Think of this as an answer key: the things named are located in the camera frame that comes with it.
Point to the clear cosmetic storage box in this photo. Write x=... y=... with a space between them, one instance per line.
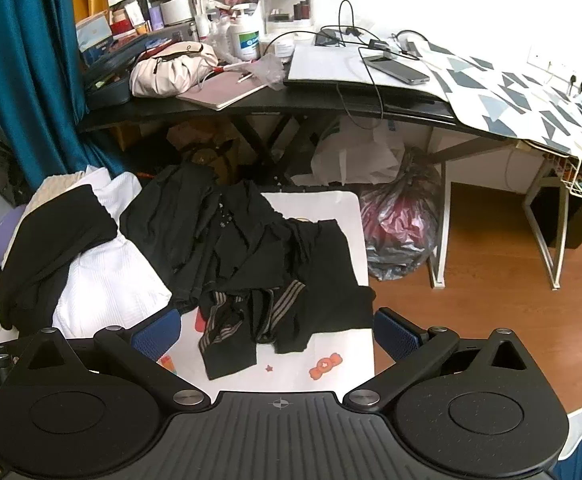
x=291 y=5

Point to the black plug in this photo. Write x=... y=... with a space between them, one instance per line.
x=577 y=85

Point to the clear plastic wrapper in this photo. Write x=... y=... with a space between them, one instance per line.
x=270 y=70

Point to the white pump lotion bottle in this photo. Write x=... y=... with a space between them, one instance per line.
x=243 y=35

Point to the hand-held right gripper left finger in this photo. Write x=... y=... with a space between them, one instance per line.
x=155 y=334

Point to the white plastic bag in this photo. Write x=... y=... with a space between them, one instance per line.
x=356 y=155

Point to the orange candy sticker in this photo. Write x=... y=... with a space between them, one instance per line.
x=326 y=366

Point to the grey smartphone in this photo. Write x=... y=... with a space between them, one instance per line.
x=401 y=72

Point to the white metal desk frame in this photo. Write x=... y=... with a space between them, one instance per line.
x=438 y=210

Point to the white wall socket panel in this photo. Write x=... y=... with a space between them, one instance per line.
x=551 y=62

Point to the pink notebook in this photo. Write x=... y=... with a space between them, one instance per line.
x=221 y=92

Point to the cream knit garment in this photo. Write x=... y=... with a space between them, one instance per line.
x=53 y=192

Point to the black jacket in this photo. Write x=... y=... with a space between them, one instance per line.
x=186 y=220

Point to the black desk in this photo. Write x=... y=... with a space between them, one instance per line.
x=271 y=110

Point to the brown bag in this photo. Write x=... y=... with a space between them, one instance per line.
x=196 y=147

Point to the white folding table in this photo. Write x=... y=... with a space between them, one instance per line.
x=291 y=365

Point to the blue box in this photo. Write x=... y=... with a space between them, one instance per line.
x=93 y=37

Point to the purple plastic basin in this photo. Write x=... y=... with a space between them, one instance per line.
x=1 y=240

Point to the black garment with striped trim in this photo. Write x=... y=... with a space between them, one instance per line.
x=316 y=270

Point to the grey plastic trash bag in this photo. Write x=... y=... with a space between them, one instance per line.
x=401 y=220

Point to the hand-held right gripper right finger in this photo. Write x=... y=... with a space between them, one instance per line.
x=397 y=334

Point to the black bin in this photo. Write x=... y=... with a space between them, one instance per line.
x=571 y=220

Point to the dark blue cosmetic case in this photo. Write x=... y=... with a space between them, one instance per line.
x=111 y=91

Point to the teal curtain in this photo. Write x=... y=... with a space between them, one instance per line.
x=26 y=60

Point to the black folded garment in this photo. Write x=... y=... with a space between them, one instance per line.
x=51 y=255

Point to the beige pink bag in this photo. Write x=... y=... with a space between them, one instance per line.
x=171 y=72

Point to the geometric patterned tablecloth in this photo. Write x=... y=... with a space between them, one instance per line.
x=521 y=100

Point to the white laptop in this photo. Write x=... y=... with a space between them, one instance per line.
x=326 y=65

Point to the white textured garment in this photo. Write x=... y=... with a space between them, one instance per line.
x=116 y=280

